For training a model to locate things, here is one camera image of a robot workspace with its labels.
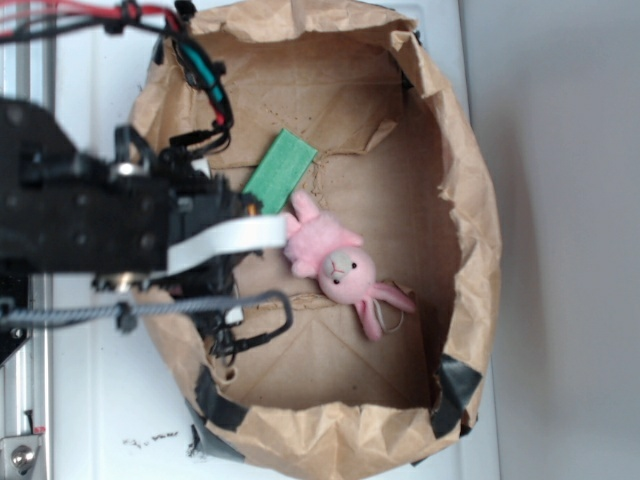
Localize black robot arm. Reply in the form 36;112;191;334
1;98;270;359

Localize pink plush bunny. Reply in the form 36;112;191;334
284;190;416;341

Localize green rectangular block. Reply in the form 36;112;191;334
243;129;318;215

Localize brown paper bag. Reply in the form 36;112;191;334
146;1;501;479

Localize white flat ribbon cable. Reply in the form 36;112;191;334
165;214;289;277

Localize grey braided cable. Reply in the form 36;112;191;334
0;289;294;346

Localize aluminium extrusion rail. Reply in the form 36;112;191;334
1;40;55;479

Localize metal corner bracket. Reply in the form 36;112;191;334
1;435;45;480

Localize red and teal wire bundle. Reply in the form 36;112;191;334
0;0;234;151

